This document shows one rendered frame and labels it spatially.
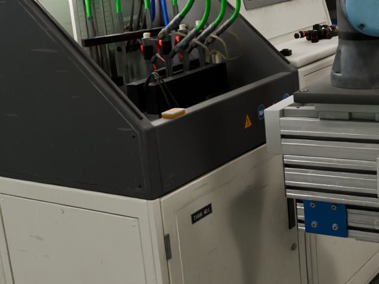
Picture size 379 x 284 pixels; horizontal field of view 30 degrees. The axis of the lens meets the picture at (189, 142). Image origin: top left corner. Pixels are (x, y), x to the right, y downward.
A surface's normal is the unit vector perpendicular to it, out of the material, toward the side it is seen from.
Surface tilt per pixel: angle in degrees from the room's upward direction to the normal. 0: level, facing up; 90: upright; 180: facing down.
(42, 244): 90
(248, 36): 90
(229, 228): 90
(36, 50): 90
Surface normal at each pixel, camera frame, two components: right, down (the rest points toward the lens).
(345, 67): -0.81, -0.07
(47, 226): -0.59, 0.26
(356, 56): -0.57, -0.04
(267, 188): 0.80, 0.07
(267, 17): 0.75, -0.16
